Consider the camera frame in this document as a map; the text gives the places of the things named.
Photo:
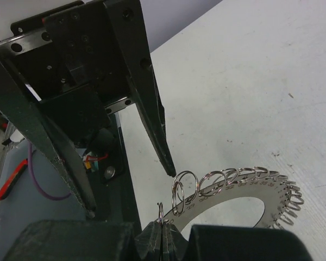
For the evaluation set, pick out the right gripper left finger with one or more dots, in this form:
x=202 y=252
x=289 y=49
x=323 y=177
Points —
x=148 y=242

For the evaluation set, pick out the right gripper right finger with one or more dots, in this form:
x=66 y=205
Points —
x=173 y=244

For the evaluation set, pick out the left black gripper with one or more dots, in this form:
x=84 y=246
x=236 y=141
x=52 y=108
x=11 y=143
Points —
x=62 y=78

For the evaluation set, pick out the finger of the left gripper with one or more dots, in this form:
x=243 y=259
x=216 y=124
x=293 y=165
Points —
x=128 y=25

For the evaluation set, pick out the metal disc with keyrings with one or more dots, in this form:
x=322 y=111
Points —
x=192 y=196

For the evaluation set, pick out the red black tool handle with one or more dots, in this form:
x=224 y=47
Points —
x=6 y=189

